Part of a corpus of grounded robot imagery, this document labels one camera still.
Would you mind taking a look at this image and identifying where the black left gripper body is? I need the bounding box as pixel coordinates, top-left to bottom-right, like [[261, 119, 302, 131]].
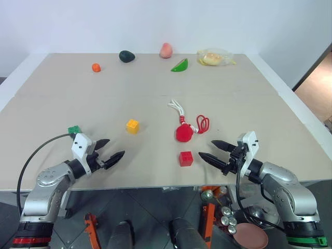
[[87, 144, 107, 172]]

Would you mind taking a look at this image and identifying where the orange clamp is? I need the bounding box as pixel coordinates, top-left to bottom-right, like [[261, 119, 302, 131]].
[[82, 212, 102, 249], [201, 202, 216, 242]]

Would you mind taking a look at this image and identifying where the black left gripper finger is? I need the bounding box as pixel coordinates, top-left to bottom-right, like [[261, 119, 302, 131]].
[[103, 149, 126, 170], [93, 139, 111, 151]]

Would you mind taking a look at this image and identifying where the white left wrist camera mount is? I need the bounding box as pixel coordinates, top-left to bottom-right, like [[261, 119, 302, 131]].
[[71, 133, 95, 176]]

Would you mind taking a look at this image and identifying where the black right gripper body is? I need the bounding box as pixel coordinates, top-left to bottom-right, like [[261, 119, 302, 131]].
[[220, 144, 247, 177]]

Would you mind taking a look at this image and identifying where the red toy block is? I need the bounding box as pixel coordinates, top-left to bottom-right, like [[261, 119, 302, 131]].
[[178, 151, 194, 167]]

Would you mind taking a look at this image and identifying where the red pom-pom tassel ornament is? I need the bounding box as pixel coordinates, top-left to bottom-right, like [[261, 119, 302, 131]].
[[168, 100, 210, 143]]

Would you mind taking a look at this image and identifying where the pink toy peach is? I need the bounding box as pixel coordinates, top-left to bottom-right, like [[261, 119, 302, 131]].
[[159, 43, 174, 59]]

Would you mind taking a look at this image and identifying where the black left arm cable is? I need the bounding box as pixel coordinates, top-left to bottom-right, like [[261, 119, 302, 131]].
[[16, 132, 78, 217]]

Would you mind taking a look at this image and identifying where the yellow toy block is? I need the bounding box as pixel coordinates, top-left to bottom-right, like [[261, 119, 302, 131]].
[[126, 119, 140, 135]]

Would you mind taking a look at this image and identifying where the clear plastic bag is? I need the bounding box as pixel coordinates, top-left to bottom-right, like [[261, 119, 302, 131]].
[[196, 47, 237, 67]]

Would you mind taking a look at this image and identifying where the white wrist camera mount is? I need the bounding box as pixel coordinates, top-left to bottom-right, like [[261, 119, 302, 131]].
[[237, 131, 260, 179], [71, 133, 95, 176]]

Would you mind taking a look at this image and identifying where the green drink can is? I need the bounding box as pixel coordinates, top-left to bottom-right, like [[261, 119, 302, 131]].
[[201, 189, 215, 201]]

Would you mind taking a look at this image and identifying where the shiny metal bowl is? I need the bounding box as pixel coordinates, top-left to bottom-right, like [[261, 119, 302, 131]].
[[243, 205, 283, 231]]

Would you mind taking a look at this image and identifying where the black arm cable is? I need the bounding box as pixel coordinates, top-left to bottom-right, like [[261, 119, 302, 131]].
[[235, 155, 287, 231], [16, 132, 78, 217]]

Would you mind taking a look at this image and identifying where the dark green toy avocado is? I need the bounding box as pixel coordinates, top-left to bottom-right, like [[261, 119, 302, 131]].
[[119, 50, 136, 63]]

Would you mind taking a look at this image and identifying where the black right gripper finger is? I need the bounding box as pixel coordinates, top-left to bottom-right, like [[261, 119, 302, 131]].
[[198, 151, 231, 172], [211, 140, 238, 154]]

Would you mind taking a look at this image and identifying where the dark rounded shape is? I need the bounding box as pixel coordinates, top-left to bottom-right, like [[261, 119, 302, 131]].
[[168, 217, 209, 249], [108, 220, 136, 249]]

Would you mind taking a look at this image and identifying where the brown round plate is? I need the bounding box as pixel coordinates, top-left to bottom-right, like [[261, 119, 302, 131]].
[[233, 223, 269, 248]]

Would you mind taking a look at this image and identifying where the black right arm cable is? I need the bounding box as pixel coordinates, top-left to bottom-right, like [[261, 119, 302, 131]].
[[235, 155, 287, 231]]

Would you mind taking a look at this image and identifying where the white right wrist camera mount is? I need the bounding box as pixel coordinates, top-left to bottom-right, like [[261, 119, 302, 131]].
[[237, 131, 260, 179]]

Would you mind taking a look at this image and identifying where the round bread bun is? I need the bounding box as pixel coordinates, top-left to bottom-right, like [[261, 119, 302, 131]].
[[203, 52, 223, 66]]

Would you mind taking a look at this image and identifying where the dark door frame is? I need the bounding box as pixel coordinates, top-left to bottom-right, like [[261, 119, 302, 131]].
[[292, 42, 332, 91]]

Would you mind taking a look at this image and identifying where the green toy melon slice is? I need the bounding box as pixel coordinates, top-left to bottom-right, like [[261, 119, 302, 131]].
[[170, 58, 190, 73]]

